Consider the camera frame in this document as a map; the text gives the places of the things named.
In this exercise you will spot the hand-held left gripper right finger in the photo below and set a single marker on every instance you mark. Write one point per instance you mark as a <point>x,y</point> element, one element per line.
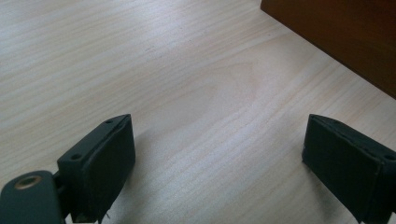
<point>345,165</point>

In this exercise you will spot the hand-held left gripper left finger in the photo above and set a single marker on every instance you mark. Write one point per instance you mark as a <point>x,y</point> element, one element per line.
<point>99,165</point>

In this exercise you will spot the brown wooden panel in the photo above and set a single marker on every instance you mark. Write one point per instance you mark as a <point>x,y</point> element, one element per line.
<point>342,34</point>

